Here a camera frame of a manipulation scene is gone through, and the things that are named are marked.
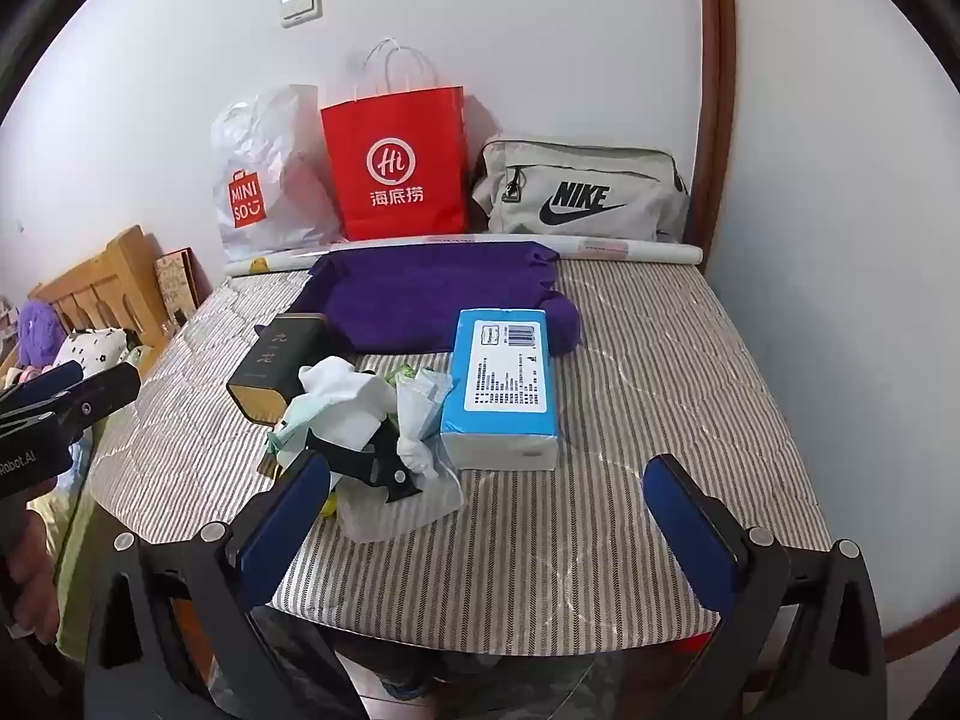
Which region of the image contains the clear plastic bag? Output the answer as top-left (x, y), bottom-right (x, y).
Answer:
top-left (334, 461), bottom-right (464, 542)

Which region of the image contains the striped table cover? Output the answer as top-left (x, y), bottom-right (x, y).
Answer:
top-left (90, 255), bottom-right (833, 653)

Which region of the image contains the purple plush toy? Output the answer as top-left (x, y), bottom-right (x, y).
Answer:
top-left (16, 300), bottom-right (65, 368)

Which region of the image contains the white plastic shopping bag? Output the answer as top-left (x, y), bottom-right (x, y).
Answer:
top-left (210, 84), bottom-right (346, 263)

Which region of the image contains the beige sling bag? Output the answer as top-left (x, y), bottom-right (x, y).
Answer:
top-left (471, 136), bottom-right (691, 242)

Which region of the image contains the white printed paper roll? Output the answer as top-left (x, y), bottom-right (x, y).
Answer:
top-left (225, 235), bottom-right (706, 278)

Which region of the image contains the light green bedsheet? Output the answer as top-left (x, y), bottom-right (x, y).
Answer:
top-left (56, 450), bottom-right (121, 661)

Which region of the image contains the white fluffy cloth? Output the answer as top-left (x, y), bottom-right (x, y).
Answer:
top-left (394, 371), bottom-right (455, 482)

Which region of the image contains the wooden headboard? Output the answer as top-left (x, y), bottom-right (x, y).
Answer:
top-left (30, 225), bottom-right (162, 350)

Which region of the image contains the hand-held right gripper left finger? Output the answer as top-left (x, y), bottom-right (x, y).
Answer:
top-left (84, 450), bottom-right (335, 720)

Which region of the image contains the mint green sock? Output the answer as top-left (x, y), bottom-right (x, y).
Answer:
top-left (268, 397), bottom-right (320, 466)

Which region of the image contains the person's left hand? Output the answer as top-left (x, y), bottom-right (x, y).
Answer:
top-left (0, 502), bottom-right (62, 642)

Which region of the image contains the white floral pillow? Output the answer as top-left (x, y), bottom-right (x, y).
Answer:
top-left (52, 328), bottom-right (132, 372)

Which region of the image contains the purple fabric tray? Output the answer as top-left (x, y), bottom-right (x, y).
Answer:
top-left (285, 241), bottom-right (582, 355)

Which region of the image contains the red paper bag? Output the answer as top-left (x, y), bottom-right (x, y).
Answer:
top-left (321, 37), bottom-right (470, 241)

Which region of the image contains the brown wooden door frame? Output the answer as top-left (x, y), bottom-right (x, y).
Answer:
top-left (694, 0), bottom-right (740, 271)

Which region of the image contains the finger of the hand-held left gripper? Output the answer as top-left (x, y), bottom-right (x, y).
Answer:
top-left (0, 360), bottom-right (85, 412)
top-left (0, 364), bottom-right (143, 440)

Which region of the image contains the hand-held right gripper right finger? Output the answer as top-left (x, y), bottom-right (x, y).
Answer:
top-left (643, 454), bottom-right (887, 720)

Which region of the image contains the brown picture frame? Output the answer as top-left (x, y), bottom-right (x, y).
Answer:
top-left (154, 247), bottom-right (200, 323)

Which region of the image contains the dark box with gold end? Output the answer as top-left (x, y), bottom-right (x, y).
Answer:
top-left (226, 313), bottom-right (331, 425)

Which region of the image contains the blue tissue pack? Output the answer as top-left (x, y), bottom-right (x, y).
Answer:
top-left (439, 307), bottom-right (562, 472)

